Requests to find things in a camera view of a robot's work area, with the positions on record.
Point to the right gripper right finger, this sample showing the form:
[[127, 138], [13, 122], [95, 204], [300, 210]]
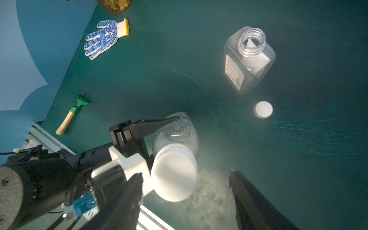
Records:
[[253, 210]]

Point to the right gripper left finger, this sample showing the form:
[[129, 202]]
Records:
[[122, 213]]

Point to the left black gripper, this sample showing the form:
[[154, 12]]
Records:
[[128, 137]]

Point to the white cap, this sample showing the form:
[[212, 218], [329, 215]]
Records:
[[263, 109], [174, 174]]

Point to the round clear bottle green label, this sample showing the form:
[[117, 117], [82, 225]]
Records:
[[181, 131]]

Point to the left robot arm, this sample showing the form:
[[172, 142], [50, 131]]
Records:
[[34, 182]]

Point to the square clear bottle white label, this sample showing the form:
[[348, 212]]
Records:
[[247, 59]]

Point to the blue dotted work glove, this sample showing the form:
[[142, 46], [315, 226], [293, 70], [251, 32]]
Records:
[[108, 33]]

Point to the artificial potted plant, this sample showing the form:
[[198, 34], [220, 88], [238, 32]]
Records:
[[115, 7]]

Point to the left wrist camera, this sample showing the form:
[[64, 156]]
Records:
[[106, 169]]

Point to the wooden handle tool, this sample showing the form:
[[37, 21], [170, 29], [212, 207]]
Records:
[[64, 125]]

